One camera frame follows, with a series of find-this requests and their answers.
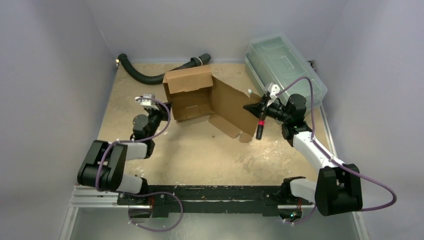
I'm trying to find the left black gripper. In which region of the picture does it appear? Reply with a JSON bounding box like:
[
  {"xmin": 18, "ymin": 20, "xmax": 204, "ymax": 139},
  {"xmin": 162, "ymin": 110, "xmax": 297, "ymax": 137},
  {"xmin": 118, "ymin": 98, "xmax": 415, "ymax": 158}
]
[{"xmin": 146, "ymin": 101, "xmax": 172, "ymax": 140}]

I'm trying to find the brown cardboard box sheet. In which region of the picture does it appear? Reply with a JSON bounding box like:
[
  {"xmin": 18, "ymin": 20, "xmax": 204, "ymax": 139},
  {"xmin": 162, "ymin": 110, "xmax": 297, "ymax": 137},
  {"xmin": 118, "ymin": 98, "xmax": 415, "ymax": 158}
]
[{"xmin": 162, "ymin": 65, "xmax": 260, "ymax": 143}]

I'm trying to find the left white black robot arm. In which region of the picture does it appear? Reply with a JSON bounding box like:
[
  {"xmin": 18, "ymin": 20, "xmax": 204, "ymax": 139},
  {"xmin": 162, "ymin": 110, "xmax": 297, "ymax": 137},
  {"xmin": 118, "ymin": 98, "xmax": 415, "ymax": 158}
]
[{"xmin": 77, "ymin": 102, "xmax": 172, "ymax": 205}]

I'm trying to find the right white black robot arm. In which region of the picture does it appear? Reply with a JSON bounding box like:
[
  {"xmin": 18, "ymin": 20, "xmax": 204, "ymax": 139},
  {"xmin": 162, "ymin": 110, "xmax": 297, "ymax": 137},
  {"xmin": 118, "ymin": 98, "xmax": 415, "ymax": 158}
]
[{"xmin": 243, "ymin": 93, "xmax": 363, "ymax": 216}]

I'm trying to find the black red marker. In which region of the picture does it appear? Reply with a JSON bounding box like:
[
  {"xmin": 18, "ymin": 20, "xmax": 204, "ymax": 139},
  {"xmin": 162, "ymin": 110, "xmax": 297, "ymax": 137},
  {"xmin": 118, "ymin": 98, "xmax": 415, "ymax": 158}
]
[{"xmin": 255, "ymin": 111, "xmax": 267, "ymax": 140}]

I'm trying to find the clear plastic storage bin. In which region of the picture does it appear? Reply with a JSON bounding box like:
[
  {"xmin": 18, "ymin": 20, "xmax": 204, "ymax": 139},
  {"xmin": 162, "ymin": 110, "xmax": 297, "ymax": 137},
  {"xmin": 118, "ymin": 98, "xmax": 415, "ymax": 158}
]
[{"xmin": 244, "ymin": 34, "xmax": 328, "ymax": 112}]

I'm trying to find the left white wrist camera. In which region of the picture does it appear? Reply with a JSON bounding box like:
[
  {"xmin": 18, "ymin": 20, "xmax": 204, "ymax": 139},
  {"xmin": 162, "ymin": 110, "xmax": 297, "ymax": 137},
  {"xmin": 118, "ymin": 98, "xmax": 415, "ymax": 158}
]
[{"xmin": 134, "ymin": 93, "xmax": 159, "ymax": 110}]

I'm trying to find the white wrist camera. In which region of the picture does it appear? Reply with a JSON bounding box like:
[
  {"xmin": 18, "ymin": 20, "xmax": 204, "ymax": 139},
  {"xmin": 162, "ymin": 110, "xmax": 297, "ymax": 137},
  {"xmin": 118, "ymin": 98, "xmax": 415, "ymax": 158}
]
[
  {"xmin": 134, "ymin": 93, "xmax": 159, "ymax": 110},
  {"xmin": 264, "ymin": 82, "xmax": 281, "ymax": 106}
]

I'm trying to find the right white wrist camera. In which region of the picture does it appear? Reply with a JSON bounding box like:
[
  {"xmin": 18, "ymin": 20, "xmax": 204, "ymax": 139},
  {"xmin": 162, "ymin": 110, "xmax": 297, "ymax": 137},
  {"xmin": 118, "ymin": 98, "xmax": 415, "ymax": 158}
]
[{"xmin": 264, "ymin": 82, "xmax": 281, "ymax": 106}]

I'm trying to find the black corrugated hose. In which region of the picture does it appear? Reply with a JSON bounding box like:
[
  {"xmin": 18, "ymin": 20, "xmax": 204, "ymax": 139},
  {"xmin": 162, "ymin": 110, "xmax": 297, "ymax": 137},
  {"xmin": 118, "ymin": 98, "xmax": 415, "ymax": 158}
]
[{"xmin": 117, "ymin": 53, "xmax": 212, "ymax": 86}]

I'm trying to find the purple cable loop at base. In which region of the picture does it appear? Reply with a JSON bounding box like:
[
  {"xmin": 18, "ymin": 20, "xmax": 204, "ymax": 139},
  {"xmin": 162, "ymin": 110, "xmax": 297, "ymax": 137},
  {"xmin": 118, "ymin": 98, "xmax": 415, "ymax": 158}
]
[{"xmin": 127, "ymin": 191, "xmax": 186, "ymax": 233}]

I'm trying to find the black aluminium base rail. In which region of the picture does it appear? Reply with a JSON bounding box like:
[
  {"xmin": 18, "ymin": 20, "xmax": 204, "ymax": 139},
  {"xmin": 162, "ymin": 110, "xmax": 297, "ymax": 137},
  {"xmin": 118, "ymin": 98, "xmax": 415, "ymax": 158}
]
[{"xmin": 67, "ymin": 184, "xmax": 362, "ymax": 220}]

